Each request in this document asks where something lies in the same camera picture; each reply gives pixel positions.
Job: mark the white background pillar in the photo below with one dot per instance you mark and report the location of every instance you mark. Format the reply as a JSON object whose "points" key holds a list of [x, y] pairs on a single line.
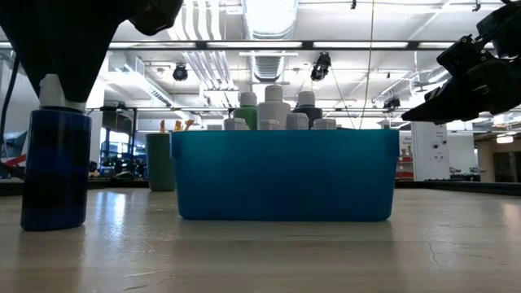
{"points": [[429, 150]]}

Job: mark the dark green cup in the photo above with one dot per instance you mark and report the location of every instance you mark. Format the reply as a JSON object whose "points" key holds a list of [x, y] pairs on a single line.
{"points": [[159, 163]]}

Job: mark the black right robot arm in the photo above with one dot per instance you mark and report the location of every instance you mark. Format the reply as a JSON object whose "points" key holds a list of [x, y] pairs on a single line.
{"points": [[502, 24]]}

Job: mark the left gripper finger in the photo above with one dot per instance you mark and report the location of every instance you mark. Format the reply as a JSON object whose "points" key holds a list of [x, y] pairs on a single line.
{"points": [[85, 57], [28, 49]]}

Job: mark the small glowing wall lamp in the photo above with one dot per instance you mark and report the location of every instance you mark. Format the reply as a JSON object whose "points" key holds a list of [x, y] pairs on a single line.
{"points": [[504, 139]]}

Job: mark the ceiling air vent grille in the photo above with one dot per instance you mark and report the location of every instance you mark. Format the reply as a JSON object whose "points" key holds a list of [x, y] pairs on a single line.
{"points": [[267, 67]]}

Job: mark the horizontal overhead rig beam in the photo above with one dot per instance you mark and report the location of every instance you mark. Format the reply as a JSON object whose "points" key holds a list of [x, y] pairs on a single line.
{"points": [[285, 45]]}

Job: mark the blue plastic bin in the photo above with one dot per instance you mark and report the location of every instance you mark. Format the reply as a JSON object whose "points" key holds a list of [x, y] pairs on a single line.
{"points": [[285, 175]]}

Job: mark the small dark blue paint bottle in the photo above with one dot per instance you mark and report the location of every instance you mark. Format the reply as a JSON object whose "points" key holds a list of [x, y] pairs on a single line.
{"points": [[57, 163]]}

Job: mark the large white paint bottle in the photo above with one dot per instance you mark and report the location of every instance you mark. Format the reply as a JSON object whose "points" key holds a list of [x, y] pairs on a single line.
{"points": [[273, 108]]}

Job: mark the background workstation equipment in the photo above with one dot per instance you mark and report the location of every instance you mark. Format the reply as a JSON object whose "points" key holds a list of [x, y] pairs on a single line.
{"points": [[118, 167]]}

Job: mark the large dark grey paint bottle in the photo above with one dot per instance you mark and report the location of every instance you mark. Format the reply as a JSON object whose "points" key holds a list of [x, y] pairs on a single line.
{"points": [[307, 103]]}

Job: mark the background computer monitor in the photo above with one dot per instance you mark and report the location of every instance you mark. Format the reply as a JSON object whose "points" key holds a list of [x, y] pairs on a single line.
{"points": [[16, 142]]}

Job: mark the large green paint bottle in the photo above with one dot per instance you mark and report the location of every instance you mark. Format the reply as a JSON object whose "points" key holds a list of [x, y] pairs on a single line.
{"points": [[248, 114]]}

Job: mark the red background shelf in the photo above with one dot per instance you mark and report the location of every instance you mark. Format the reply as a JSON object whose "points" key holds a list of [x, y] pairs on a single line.
{"points": [[405, 167]]}

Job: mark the black aluminium table frame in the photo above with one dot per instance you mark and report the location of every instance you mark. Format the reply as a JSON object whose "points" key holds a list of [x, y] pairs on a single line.
{"points": [[468, 187]]}

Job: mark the black ceiling spotlight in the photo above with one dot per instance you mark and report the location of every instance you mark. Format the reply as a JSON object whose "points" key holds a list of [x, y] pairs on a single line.
{"points": [[391, 102], [180, 72], [321, 66]]}

